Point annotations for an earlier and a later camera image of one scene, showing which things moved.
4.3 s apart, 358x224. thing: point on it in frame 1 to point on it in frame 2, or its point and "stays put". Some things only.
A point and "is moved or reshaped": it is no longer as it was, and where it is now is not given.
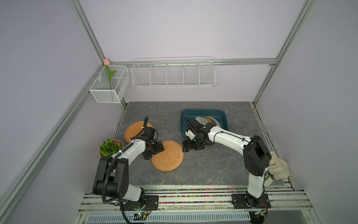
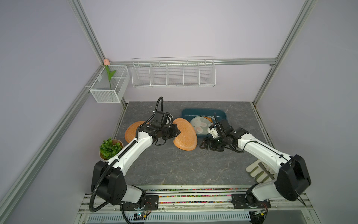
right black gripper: (189, 146) to (209, 145)
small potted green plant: (110, 147) stays put
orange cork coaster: (170, 159) is moved or reshaped
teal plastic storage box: (220, 114) stays put
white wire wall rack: (174, 72) stays put
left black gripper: (159, 148) to (175, 131)
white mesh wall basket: (108, 87) stays put
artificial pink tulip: (106, 62) stays put
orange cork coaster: (134, 129) stays put
